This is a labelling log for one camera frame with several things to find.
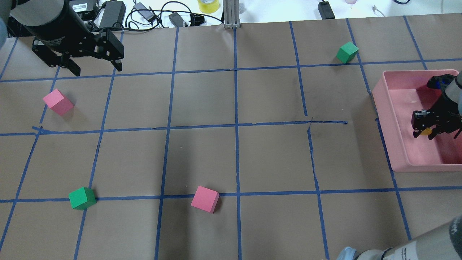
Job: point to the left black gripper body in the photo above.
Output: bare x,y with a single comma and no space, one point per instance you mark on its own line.
54,27

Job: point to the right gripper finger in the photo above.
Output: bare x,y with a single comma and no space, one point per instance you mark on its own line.
417,132
435,131

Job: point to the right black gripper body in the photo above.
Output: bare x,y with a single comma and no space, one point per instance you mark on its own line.
444,110

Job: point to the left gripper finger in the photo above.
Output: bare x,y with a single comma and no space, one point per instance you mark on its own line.
67,63
116,61

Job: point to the yellow push button switch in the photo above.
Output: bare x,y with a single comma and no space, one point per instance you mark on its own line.
426,131

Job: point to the green cube near left arm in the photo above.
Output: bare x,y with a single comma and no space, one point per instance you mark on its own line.
82,198

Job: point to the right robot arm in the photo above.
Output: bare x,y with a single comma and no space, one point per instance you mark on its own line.
441,243

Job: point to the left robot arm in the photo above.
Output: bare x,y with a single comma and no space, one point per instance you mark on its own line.
32,12

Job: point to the black power adapter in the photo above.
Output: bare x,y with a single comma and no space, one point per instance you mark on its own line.
113,14

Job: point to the pink cube far side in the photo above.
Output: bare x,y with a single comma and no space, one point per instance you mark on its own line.
58,102

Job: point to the pink cube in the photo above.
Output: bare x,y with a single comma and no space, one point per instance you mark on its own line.
205,199
58,102

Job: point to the pink plastic bin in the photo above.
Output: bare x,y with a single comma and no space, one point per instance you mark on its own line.
397,95

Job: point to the green cube near bin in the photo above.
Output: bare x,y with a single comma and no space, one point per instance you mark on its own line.
347,52

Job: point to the yellow tape roll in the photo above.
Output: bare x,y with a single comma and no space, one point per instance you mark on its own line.
208,6

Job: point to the pink cube centre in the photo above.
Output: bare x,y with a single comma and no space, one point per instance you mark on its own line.
205,199

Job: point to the aluminium frame post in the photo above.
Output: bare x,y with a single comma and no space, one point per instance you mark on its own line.
231,14

